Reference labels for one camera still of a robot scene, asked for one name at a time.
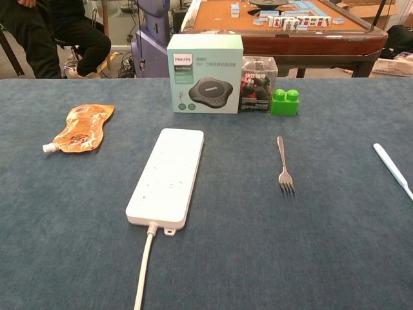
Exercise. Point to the black bag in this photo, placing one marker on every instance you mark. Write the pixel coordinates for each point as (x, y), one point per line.
(400, 40)

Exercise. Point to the black slanted furniture leg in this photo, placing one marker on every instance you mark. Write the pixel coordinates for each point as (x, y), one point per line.
(11, 58)

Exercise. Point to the blue table cloth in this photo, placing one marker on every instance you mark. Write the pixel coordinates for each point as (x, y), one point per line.
(290, 258)

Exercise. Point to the clear coffee capsule box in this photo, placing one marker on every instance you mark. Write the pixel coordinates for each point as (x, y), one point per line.
(256, 97)

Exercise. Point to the black round table hub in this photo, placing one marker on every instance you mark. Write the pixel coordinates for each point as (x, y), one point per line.
(267, 2)

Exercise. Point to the white light blue toothbrush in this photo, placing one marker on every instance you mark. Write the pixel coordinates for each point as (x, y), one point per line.
(392, 168)

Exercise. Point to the metal fork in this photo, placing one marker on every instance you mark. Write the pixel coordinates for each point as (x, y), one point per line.
(284, 176)

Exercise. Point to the chrome stool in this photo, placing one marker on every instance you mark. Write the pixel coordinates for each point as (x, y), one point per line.
(71, 63)

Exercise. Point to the white power strip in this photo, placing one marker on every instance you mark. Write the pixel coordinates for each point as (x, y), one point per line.
(167, 174)

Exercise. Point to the blue backed mahjong tile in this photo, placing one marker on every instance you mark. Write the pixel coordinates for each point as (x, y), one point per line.
(286, 24)
(294, 24)
(309, 22)
(235, 10)
(302, 22)
(315, 22)
(270, 22)
(277, 22)
(258, 22)
(328, 21)
(321, 22)
(338, 20)

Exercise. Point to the wooden mahjong table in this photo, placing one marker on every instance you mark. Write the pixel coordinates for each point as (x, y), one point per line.
(309, 43)

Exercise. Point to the green toy building block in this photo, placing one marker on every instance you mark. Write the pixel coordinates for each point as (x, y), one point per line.
(284, 105)

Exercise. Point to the orange spout pouch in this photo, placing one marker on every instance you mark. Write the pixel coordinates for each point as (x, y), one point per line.
(82, 130)

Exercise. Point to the white plastic basket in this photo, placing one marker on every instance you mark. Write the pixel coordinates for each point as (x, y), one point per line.
(395, 67)

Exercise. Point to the purple machine stand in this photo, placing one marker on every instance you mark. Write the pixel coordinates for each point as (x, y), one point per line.
(151, 42)

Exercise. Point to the person in black clothes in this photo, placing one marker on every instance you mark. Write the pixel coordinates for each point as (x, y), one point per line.
(38, 38)

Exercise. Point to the mint Philips speaker box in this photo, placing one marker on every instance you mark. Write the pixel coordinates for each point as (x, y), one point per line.
(206, 51)

